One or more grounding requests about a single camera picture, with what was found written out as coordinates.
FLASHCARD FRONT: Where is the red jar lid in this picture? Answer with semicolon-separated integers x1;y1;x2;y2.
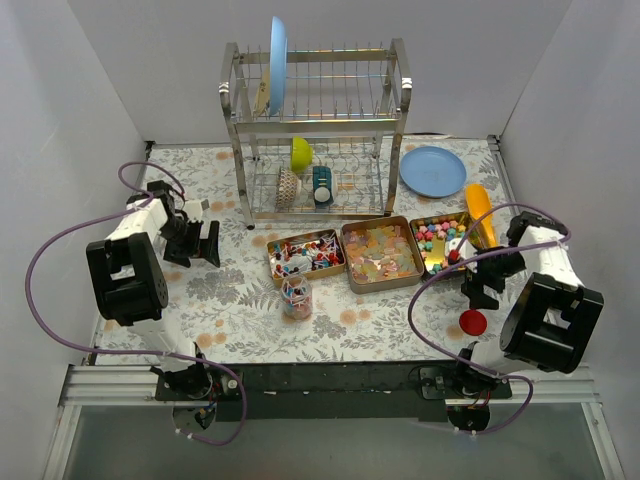
459;309;488;336

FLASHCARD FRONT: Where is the star candy tin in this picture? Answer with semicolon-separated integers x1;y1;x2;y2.
409;212;473;280

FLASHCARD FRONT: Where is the yellow plastic scoop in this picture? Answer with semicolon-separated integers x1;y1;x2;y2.
465;184;498;248

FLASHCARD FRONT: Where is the clear glass jar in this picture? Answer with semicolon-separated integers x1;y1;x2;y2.
280;275;313;320

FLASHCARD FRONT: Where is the popsicle candy tin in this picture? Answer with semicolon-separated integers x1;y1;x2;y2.
341;216;425;294

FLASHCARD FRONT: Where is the steel dish rack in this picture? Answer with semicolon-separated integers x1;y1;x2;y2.
218;38;413;228

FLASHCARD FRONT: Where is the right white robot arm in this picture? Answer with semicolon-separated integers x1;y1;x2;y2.
446;212;604;398

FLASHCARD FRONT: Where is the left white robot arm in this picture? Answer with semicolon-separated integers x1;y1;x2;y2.
86;180;220;400

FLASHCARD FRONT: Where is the patterned bowl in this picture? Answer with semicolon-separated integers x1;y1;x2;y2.
275;168;302;209

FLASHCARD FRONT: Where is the small blue plate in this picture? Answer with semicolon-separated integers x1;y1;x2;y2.
399;146;467;198

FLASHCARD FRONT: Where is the teal white mug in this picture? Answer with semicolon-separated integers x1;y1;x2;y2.
312;165;337;208

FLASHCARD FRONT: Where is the yellow-green bowl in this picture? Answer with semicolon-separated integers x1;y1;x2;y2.
290;137;313;174

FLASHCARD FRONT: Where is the beige plate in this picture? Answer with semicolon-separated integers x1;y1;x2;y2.
253;66;270;117

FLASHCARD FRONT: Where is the large blue plate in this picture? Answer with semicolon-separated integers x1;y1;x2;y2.
269;16;288;117

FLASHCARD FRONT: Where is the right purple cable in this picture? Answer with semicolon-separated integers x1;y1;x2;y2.
406;201;572;435

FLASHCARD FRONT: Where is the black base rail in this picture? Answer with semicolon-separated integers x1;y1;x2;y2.
150;360;512;428

